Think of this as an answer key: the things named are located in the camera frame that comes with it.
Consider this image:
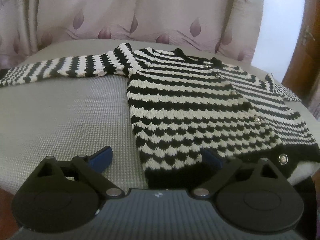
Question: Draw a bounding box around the black white striped knit cardigan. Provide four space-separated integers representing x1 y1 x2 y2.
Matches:
1 43 319 187

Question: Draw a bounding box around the brown wooden door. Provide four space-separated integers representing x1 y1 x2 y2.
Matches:
281 0 320 120

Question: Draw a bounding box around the pink leaf print curtain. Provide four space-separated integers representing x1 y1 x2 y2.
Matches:
1 0 264 68

